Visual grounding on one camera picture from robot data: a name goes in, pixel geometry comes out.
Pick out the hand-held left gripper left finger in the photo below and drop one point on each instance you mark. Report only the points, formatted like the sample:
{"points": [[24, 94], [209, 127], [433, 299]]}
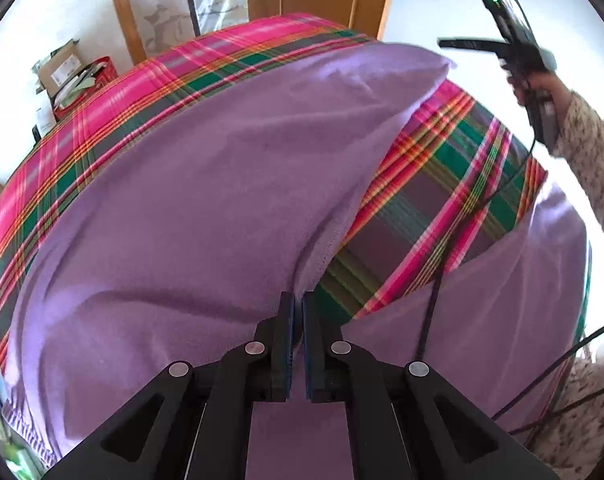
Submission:
{"points": [[288, 345]]}

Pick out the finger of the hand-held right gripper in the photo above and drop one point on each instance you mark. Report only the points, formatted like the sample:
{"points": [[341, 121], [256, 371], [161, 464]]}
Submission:
{"points": [[467, 44]]}

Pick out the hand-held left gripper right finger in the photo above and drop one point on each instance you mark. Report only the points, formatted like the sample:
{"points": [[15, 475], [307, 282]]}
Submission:
{"points": [[308, 345]]}

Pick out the purple fleece pants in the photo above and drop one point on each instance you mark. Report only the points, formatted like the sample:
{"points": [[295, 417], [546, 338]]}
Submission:
{"points": [[197, 200]]}

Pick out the person's right hand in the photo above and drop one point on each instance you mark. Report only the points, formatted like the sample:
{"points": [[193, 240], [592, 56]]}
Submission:
{"points": [[544, 85]]}

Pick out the pink plaid bed sheet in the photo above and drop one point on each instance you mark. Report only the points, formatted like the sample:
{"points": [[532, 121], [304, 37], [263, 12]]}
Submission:
{"points": [[432, 200]]}

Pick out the person's floral garment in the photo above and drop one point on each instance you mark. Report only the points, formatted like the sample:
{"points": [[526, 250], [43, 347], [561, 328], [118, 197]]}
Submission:
{"points": [[582, 440]]}

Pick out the green white tissue pack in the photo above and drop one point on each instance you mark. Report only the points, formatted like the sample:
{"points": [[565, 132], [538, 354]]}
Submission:
{"points": [[7, 435]]}

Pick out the red basket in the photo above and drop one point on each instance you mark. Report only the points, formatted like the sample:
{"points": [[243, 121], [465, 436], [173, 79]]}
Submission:
{"points": [[89, 85]]}

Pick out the small white bottle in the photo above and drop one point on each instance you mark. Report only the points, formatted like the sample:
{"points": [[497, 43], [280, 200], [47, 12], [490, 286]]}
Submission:
{"points": [[42, 120]]}

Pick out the cardboard box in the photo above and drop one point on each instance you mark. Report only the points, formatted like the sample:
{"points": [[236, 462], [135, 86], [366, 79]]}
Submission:
{"points": [[59, 67]]}

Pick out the wooden door frame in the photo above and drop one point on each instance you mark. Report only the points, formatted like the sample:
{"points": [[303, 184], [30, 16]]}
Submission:
{"points": [[124, 10]]}

